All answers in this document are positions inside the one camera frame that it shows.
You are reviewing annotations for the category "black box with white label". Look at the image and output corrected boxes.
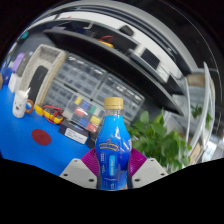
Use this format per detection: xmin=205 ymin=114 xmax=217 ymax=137
xmin=58 ymin=119 xmax=90 ymax=145

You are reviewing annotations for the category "yellow meter with red cables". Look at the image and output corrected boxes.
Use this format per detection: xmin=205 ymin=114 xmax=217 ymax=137
xmin=94 ymin=34 xmax=116 ymax=48

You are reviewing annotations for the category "small black rounded device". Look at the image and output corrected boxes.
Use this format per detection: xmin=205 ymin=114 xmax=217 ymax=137
xmin=119 ymin=24 xmax=135 ymax=37

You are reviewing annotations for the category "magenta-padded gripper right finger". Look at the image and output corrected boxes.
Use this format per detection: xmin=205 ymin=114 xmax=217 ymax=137
xmin=128 ymin=148 xmax=169 ymax=190

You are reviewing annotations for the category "green potted plant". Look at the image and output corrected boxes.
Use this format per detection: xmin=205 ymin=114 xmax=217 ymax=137
xmin=126 ymin=109 xmax=193 ymax=173

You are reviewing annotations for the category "purple bag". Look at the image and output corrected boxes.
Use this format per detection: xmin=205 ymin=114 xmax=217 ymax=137
xmin=10 ymin=52 xmax=26 ymax=73

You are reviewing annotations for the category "yellow multimeter with red leads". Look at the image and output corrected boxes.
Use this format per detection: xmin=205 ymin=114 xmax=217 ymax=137
xmin=34 ymin=104 xmax=66 ymax=125

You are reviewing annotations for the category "wide grey drawer cabinet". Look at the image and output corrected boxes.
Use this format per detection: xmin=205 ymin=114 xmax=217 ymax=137
xmin=44 ymin=79 xmax=134 ymax=126

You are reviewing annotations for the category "flat round red coaster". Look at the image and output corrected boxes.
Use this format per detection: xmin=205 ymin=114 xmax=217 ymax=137
xmin=31 ymin=128 xmax=52 ymax=146

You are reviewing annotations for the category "metal spoon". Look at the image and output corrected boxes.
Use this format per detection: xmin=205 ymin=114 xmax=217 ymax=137
xmin=21 ymin=86 xmax=32 ymax=98

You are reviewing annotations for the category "black rectangular speaker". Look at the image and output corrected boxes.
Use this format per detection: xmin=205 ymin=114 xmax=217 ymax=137
xmin=27 ymin=65 xmax=49 ymax=103

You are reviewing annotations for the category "beige dotted open case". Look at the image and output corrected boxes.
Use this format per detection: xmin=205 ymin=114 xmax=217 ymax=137
xmin=18 ymin=43 xmax=67 ymax=108

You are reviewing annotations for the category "dark grey upright box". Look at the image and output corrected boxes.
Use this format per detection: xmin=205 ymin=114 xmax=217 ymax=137
xmin=16 ymin=51 xmax=33 ymax=78

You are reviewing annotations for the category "clear organiser with coloured parts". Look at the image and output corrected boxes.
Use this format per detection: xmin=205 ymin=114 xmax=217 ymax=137
xmin=63 ymin=94 xmax=104 ymax=133

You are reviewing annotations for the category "white shelf unit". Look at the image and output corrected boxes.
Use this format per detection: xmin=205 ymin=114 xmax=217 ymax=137
xmin=183 ymin=61 xmax=218 ymax=161

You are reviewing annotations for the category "dark grey wall shelf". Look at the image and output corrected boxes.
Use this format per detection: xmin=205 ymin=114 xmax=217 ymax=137
xmin=43 ymin=28 xmax=185 ymax=116

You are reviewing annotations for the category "grey small-parts drawer cabinet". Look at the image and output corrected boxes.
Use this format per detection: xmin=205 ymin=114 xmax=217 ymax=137
xmin=93 ymin=74 xmax=146 ymax=118
xmin=54 ymin=54 xmax=108 ymax=98

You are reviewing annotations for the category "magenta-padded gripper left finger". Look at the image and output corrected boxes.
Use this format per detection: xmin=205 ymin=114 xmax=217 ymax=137
xmin=59 ymin=148 xmax=101 ymax=190

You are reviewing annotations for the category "small white box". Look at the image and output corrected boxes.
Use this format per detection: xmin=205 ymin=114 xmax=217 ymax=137
xmin=8 ymin=72 xmax=21 ymax=94

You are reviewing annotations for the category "black zip case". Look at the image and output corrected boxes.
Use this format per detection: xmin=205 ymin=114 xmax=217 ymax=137
xmin=85 ymin=131 xmax=101 ymax=149

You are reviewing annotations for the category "long white light bar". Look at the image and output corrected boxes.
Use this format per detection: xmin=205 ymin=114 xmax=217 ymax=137
xmin=33 ymin=11 xmax=198 ymax=69

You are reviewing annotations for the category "white mug with brown handle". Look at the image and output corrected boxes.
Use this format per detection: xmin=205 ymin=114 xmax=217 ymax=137
xmin=12 ymin=89 xmax=34 ymax=119

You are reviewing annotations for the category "blue drink bottle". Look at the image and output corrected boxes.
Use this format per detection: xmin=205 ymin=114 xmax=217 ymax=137
xmin=95 ymin=96 xmax=133 ymax=191

